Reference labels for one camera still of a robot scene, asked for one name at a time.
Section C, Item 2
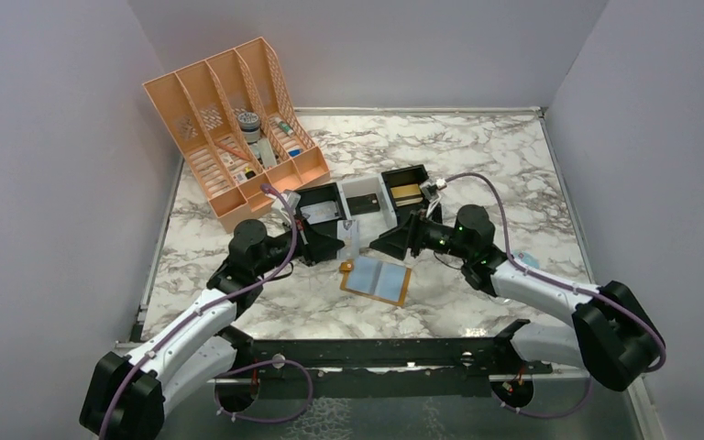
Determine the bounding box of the white silver card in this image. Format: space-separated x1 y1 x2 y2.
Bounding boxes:
300 201 341 225

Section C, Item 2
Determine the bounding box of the light blue card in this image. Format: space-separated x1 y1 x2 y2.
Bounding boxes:
346 257 410 302

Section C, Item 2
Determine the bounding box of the tan leather card holder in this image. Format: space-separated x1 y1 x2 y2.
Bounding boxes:
338 255 414 308

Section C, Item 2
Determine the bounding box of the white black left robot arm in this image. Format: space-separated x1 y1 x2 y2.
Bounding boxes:
79 214 314 439

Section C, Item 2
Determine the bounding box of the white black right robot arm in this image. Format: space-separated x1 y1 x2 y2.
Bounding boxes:
370 204 665 391

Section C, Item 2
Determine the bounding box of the gold credit card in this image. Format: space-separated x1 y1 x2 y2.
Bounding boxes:
390 184 424 207

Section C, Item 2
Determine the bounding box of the black credit card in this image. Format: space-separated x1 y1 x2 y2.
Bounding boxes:
346 193 380 215

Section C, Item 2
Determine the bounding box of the black left tray bin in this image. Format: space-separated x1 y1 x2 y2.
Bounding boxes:
296 183 351 262

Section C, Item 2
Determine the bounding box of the black tray bin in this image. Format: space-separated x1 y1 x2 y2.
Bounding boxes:
296 183 351 262
381 164 430 226

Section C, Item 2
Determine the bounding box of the black right tray bin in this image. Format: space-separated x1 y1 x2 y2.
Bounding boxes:
381 164 430 226

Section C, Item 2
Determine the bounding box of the clear blue packaged item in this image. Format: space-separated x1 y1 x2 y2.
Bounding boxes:
514 251 540 270

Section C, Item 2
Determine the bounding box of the grey round jar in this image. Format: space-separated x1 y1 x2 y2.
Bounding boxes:
236 111 261 144

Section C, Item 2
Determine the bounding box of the peach plastic desk organizer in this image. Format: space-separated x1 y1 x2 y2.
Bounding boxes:
143 38 330 232

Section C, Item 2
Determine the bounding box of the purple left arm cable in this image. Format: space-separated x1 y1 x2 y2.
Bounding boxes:
97 183 315 440

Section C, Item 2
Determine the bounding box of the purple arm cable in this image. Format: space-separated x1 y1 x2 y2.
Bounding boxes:
97 183 315 440
434 172 667 420

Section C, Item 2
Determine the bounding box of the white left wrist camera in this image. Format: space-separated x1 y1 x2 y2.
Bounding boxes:
269 190 301 225

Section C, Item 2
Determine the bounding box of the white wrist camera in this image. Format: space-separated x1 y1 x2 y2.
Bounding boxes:
419 178 447 203
269 190 301 225

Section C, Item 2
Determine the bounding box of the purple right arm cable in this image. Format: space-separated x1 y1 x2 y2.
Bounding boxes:
434 172 667 420

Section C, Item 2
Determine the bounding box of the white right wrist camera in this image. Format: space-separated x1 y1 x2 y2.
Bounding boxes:
419 178 447 203

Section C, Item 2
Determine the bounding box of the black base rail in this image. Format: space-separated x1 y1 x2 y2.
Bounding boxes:
212 336 553 403

